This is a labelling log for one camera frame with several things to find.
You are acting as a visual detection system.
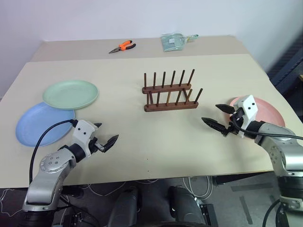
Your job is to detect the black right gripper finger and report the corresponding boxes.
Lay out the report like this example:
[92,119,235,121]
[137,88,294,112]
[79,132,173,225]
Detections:
[215,103,235,114]
[201,117,227,136]

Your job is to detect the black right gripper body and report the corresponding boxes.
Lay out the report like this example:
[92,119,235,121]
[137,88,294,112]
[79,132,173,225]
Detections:
[223,107,245,137]

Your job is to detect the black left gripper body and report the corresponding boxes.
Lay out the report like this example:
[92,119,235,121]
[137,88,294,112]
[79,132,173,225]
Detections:
[87,136,107,155]

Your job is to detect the wooden dish rack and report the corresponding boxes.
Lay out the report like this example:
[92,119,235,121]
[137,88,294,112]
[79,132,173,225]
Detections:
[142,69,204,113]

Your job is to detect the red plate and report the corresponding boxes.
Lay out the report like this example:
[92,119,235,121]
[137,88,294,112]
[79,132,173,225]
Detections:
[228,96,286,140]

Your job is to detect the cream table cover sheet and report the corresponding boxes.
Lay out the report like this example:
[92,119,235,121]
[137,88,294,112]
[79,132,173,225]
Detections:
[0,53,303,189]

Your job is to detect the green plate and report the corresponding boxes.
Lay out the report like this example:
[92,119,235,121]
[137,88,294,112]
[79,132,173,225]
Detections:
[42,79,99,111]

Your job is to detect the blue plate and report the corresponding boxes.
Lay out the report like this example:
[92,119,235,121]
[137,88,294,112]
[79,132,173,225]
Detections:
[15,102,76,148]

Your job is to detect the dark rounded shape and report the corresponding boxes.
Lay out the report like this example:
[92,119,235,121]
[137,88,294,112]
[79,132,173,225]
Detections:
[110,186,143,227]
[167,185,209,227]

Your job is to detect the dark ribbed floor mat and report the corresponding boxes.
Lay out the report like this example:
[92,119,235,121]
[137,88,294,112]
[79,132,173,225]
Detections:
[267,35,303,102]

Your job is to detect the green plastic packet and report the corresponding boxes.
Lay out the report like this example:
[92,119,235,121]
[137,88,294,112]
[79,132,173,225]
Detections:
[160,33,199,52]

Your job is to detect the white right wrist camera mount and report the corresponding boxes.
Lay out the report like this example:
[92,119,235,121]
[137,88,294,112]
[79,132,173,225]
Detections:
[232,95,258,139]

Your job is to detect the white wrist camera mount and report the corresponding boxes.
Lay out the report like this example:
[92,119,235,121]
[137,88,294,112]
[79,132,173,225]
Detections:
[232,95,258,139]
[71,120,99,158]

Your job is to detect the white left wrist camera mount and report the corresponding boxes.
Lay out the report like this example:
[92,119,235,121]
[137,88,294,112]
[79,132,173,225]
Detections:
[71,120,99,158]

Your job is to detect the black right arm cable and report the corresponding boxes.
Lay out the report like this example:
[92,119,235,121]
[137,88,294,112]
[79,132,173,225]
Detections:
[228,114,303,140]

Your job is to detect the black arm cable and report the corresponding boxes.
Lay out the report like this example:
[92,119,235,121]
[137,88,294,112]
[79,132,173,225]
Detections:
[28,119,78,184]
[228,114,303,140]

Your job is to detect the white floor cable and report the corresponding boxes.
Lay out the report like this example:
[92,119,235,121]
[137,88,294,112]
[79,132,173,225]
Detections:
[81,178,159,197]
[181,175,213,202]

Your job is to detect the dark table frame bar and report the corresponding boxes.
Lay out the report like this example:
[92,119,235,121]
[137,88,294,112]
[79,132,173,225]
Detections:
[212,172,276,187]

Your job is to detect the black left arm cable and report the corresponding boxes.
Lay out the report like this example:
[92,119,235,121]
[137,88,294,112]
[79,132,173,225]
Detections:
[28,119,78,184]

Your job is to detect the orange-handled pliers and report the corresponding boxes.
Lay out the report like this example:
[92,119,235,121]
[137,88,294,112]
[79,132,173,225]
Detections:
[108,40,137,54]

